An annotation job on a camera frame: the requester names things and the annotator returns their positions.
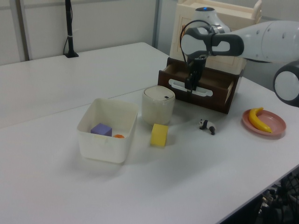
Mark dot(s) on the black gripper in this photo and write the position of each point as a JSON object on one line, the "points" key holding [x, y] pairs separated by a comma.
{"points": [[198, 67]]}

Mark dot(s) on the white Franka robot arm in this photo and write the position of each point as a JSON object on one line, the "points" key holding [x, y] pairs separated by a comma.
{"points": [[268, 42]]}

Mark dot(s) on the white lidded trash bin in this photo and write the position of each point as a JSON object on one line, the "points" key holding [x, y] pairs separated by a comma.
{"points": [[157, 106]]}

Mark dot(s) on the panda figurine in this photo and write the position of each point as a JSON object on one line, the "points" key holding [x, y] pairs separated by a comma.
{"points": [[208, 126]]}

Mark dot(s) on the yellow cube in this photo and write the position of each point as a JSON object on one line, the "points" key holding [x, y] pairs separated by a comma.
{"points": [[159, 135]]}

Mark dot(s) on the yellow banana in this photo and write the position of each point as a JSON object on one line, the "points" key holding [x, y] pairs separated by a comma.
{"points": [[255, 120]]}

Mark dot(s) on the cream wooden cabinet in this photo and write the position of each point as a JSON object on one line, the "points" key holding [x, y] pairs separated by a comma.
{"points": [[233, 21]]}

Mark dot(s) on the orange glazed bread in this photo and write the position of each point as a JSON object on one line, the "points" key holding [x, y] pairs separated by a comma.
{"points": [[119, 136]]}

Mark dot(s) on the pink plate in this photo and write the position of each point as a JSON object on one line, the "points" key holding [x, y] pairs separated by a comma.
{"points": [[276, 123]]}

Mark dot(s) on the purple cube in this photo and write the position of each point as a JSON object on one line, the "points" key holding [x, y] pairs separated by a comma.
{"points": [[101, 129]]}

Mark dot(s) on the white plastic container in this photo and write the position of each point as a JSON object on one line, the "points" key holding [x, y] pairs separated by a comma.
{"points": [[105, 144]]}

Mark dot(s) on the black pole with base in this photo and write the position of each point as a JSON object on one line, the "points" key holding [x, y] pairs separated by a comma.
{"points": [[69, 30]]}

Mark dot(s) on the black mesh chair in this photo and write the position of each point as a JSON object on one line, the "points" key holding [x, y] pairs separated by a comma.
{"points": [[282, 200]]}

